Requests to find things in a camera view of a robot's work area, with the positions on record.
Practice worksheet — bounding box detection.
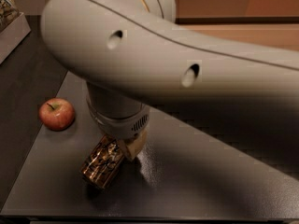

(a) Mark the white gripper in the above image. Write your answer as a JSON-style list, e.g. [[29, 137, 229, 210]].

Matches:
[[87, 82, 150, 161]]

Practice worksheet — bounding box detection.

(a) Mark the orange soda can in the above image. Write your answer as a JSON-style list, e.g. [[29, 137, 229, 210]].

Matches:
[[80, 135, 124, 189]]

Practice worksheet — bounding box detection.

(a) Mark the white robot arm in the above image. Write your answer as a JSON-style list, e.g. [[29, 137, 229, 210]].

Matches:
[[41, 0, 299, 164]]

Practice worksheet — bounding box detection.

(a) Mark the red apple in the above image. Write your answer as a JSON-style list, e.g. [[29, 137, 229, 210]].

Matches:
[[38, 98, 75, 131]]

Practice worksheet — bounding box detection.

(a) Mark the white box at left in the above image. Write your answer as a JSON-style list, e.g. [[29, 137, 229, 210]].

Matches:
[[0, 12, 31, 64]]

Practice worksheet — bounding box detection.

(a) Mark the snack bag in box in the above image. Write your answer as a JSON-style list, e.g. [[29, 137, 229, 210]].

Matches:
[[0, 0, 19, 32]]

